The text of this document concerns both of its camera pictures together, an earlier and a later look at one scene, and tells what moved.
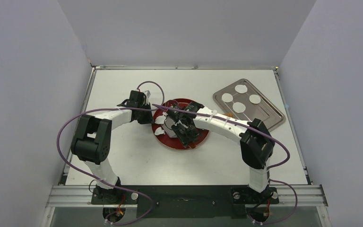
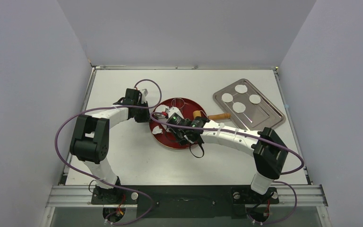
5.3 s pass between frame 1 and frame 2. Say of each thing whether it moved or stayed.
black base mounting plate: stayed
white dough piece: stayed
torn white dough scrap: moved
